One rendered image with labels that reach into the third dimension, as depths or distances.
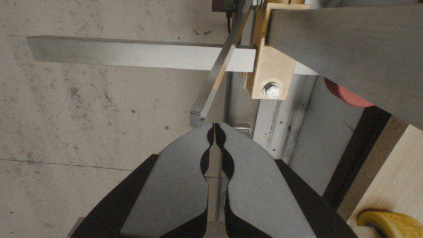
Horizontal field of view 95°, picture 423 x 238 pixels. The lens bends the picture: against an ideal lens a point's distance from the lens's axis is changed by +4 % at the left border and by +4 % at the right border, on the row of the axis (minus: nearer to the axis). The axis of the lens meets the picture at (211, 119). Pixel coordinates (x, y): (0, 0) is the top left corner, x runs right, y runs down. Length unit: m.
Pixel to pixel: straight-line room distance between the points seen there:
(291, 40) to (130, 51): 0.19
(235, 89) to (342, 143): 0.25
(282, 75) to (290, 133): 0.39
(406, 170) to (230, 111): 0.32
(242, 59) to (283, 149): 0.46
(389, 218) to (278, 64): 0.29
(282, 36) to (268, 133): 0.45
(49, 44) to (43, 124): 1.43
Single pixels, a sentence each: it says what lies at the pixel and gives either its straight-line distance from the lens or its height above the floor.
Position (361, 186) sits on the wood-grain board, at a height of 0.89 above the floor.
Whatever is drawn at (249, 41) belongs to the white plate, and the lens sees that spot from 0.33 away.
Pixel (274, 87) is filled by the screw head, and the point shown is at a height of 0.88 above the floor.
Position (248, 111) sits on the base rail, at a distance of 0.47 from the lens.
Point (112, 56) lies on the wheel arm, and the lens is 0.29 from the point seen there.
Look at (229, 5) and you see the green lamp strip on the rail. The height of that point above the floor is 0.70.
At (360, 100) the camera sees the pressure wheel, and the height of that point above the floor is 0.91.
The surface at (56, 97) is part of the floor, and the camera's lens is 1.56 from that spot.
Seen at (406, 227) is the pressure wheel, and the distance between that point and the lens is 0.43.
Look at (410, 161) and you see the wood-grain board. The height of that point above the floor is 0.90.
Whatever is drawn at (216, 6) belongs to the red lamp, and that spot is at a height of 0.70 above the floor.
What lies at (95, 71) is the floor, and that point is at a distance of 1.35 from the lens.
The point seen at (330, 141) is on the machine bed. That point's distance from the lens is 0.52.
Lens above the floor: 1.12
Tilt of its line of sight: 61 degrees down
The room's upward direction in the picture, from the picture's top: 179 degrees counter-clockwise
